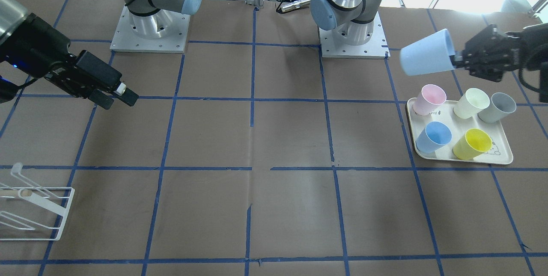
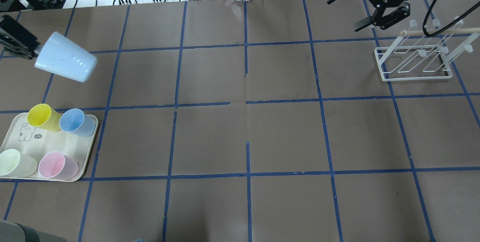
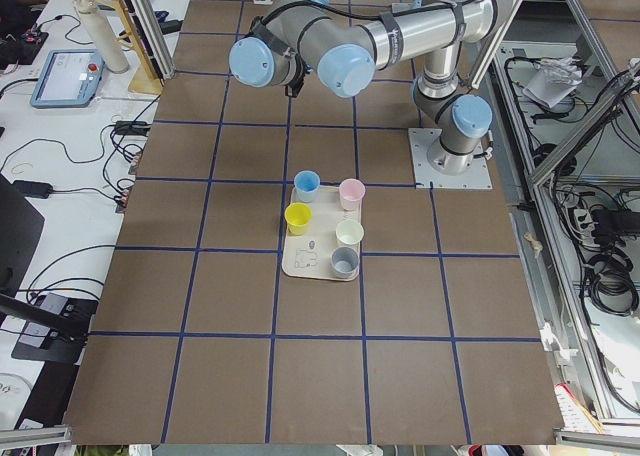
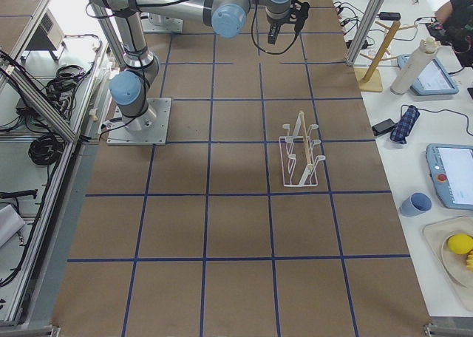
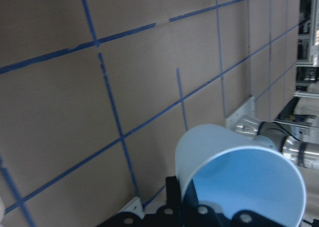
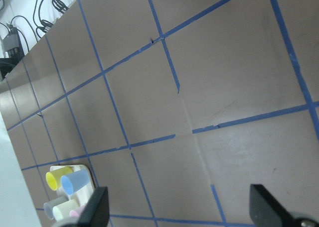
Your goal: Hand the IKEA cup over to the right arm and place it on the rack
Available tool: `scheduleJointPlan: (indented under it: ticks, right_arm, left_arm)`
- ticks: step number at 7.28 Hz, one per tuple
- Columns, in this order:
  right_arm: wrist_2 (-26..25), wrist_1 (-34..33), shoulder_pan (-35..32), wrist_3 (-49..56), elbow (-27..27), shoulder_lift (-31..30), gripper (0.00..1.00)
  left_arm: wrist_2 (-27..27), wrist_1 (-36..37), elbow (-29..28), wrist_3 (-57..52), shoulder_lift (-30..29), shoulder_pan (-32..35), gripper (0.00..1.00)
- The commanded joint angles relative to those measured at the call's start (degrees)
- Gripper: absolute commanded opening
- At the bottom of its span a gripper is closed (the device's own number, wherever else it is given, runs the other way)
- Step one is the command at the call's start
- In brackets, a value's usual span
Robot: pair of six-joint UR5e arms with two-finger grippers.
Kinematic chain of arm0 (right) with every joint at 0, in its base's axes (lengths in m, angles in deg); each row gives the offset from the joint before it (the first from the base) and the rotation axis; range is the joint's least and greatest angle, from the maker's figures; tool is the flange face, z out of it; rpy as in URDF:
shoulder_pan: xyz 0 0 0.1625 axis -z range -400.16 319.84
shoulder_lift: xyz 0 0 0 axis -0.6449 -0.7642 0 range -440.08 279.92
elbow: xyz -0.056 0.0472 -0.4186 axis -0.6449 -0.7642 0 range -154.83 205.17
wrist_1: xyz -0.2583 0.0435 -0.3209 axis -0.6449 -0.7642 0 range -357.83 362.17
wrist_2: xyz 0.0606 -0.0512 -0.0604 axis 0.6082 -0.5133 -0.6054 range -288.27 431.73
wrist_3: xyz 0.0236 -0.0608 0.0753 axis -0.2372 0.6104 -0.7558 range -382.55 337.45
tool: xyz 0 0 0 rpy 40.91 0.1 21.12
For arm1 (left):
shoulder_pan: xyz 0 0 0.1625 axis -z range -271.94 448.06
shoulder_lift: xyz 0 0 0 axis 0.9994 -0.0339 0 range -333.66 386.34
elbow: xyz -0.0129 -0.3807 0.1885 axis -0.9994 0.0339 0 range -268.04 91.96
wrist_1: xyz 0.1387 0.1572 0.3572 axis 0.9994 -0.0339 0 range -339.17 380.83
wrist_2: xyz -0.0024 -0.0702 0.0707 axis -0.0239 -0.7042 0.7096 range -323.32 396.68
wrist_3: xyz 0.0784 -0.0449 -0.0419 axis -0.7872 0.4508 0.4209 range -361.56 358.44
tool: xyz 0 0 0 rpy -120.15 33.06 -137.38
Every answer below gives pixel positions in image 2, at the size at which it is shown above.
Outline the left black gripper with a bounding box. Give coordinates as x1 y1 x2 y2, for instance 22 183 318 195
0 15 40 60

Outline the light blue plastic cup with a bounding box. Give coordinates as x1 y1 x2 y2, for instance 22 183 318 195
34 32 98 83

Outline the yellow plastic cup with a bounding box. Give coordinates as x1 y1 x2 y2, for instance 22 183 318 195
26 103 62 132

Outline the pale green plastic cup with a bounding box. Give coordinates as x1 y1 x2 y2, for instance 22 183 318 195
0 149 38 178

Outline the pink plastic cup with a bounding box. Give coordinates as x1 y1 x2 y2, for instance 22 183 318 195
38 152 79 180

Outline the beige plastic tray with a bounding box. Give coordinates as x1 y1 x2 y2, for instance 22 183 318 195
1 113 95 182

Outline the white wire cup rack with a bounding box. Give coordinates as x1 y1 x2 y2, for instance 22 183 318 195
374 20 479 82

